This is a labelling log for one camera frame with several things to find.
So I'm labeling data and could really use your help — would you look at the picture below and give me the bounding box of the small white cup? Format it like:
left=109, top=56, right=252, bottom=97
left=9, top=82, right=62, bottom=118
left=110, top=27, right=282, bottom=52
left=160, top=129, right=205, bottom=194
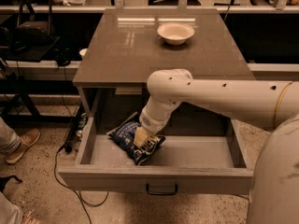
left=79, top=49, right=87, bottom=58

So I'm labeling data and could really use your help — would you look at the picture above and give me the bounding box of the open grey drawer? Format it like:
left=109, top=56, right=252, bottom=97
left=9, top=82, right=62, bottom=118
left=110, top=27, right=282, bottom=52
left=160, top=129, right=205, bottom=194
left=58, top=89, right=253, bottom=194

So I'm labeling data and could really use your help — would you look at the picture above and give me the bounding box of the white paper bowl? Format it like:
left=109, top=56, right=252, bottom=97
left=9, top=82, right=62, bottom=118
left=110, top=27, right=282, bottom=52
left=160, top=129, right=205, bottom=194
left=157, top=22, right=194, bottom=46

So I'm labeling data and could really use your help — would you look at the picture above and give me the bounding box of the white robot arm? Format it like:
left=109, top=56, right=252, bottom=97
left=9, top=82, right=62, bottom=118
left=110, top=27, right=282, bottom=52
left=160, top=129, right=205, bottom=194
left=134, top=69, right=299, bottom=224

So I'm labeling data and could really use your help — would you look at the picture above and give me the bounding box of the black side table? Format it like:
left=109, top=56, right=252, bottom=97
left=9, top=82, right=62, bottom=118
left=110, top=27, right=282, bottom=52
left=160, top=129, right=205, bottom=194
left=0, top=36, right=59, bottom=120

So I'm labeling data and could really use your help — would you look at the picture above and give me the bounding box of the black power strip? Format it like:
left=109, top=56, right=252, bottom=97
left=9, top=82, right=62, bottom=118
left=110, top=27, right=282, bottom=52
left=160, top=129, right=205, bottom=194
left=63, top=105, right=84, bottom=153

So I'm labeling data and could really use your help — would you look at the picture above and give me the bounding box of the grey trouser leg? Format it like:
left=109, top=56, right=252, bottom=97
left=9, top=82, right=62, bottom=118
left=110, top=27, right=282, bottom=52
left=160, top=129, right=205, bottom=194
left=0, top=118, right=21, bottom=154

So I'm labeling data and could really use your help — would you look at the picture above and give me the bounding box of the black drawer handle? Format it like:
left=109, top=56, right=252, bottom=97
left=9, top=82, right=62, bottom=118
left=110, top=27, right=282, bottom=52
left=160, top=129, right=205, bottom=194
left=146, top=184, right=178, bottom=196

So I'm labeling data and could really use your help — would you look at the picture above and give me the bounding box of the tan shoe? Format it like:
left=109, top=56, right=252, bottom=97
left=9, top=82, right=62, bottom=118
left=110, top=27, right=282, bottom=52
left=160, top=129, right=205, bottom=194
left=5, top=129, right=40, bottom=164

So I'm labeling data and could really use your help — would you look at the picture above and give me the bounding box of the black bag on table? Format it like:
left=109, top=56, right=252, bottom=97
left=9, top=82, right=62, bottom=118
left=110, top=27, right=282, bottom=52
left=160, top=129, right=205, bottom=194
left=14, top=0, right=53, bottom=46

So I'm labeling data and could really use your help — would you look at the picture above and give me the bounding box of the blue chip bag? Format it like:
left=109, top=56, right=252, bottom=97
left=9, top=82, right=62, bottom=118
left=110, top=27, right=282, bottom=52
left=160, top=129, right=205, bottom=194
left=107, top=112, right=165, bottom=165

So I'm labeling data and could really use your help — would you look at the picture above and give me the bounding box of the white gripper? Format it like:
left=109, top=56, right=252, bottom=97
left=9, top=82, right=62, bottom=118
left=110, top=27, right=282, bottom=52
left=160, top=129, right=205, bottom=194
left=134, top=97, right=181, bottom=147

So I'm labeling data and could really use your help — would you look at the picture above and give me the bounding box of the grey counter cabinet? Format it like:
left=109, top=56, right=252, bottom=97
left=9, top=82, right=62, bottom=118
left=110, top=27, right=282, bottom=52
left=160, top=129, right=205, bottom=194
left=73, top=7, right=254, bottom=112

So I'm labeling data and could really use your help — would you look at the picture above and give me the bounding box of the black floor cable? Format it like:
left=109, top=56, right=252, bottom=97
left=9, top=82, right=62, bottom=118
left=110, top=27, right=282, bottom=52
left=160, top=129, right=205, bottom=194
left=53, top=144, right=110, bottom=224

